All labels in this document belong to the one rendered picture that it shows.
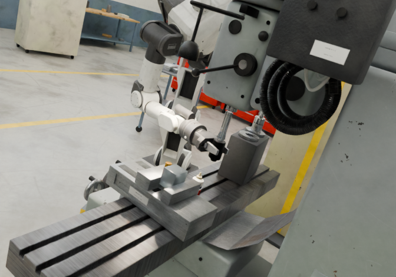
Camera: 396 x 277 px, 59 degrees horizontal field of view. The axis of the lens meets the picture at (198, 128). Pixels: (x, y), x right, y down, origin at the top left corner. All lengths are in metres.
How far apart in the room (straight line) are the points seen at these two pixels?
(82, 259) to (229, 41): 0.74
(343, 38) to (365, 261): 0.52
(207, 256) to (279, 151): 1.94
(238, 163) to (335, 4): 0.88
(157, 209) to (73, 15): 6.49
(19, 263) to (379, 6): 0.92
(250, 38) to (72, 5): 6.37
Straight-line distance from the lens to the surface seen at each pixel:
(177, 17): 1.55
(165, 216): 1.06
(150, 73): 1.55
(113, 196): 1.55
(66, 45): 7.45
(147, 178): 1.08
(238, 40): 1.12
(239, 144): 1.46
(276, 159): 3.06
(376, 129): 0.88
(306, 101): 1.02
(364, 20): 0.75
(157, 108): 1.51
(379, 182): 0.90
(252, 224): 1.38
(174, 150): 2.10
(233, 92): 1.12
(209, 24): 1.54
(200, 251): 1.23
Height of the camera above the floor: 1.55
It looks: 17 degrees down
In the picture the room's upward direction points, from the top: 18 degrees clockwise
